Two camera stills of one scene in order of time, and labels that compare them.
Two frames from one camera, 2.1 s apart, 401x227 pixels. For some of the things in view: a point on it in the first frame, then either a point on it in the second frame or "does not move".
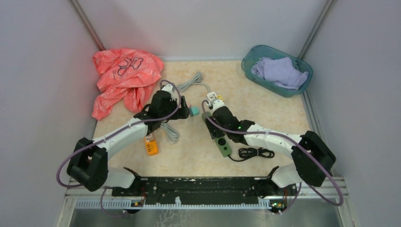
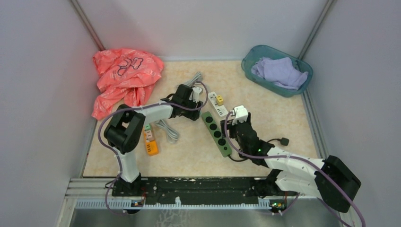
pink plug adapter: (150, 137) does not move
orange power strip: (152, 147) does not move
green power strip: (222, 143) does not move
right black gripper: (212, 130) → (231, 127)
